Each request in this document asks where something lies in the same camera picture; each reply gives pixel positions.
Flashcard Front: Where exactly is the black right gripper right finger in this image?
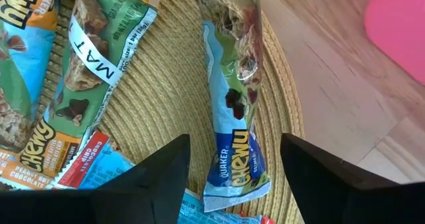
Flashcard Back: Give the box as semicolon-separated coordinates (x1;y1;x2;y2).
280;132;425;224

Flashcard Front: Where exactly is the round woven straw placemat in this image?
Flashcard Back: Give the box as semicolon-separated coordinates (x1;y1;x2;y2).
33;0;306;224

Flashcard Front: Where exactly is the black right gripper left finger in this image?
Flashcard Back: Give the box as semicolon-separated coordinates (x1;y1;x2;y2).
0;133;192;224

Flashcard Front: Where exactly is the oatmeal raisin granola bar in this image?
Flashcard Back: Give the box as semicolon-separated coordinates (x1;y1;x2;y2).
185;0;272;213

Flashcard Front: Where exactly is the pink plastic bin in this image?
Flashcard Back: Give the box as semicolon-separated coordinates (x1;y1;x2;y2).
364;0;425;87

